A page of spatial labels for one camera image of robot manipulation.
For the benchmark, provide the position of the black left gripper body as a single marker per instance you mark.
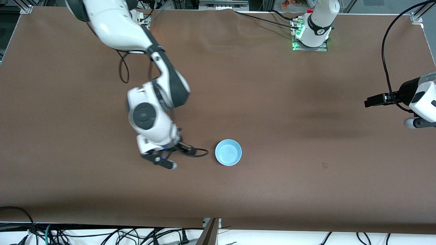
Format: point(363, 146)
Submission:
point(404, 91)

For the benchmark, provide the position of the black power plug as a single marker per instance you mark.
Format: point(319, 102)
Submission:
point(184, 237)

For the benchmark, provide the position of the aluminium frame post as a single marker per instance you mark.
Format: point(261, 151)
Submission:
point(209, 233)

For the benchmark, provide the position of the aluminium corner bracket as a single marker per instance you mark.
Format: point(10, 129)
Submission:
point(26, 9)
point(417, 17)

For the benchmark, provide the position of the brown table cover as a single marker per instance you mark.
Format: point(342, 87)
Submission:
point(218, 85)

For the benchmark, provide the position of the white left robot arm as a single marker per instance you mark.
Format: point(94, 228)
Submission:
point(320, 20)

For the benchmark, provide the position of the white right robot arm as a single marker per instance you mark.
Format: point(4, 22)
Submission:
point(112, 23)

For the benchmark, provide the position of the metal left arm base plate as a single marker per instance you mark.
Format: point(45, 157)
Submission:
point(323, 48)

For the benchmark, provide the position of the grey metal rail box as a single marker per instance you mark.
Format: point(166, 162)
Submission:
point(223, 4)

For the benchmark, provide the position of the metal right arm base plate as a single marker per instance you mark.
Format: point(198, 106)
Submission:
point(145, 21)

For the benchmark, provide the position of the blue bowl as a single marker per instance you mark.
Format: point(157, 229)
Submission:
point(228, 152)

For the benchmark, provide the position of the orange clutter item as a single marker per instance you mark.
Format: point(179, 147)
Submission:
point(286, 4)

